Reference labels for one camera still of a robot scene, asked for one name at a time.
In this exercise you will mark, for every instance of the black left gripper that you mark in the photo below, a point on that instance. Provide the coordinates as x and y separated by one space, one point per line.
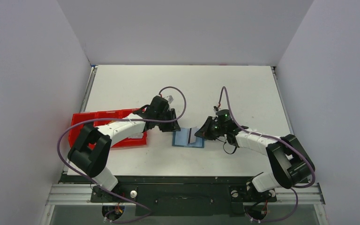
219 128

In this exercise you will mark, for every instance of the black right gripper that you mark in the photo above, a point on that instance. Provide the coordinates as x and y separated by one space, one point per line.
170 116

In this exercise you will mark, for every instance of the blue leather card holder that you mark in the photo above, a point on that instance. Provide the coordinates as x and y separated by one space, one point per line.
186 138

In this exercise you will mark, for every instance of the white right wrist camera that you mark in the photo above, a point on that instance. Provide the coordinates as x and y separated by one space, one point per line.
169 99

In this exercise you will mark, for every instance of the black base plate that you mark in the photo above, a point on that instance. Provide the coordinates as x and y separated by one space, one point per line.
181 196

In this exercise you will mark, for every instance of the aluminium frame rail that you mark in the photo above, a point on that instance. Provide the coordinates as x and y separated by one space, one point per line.
80 194

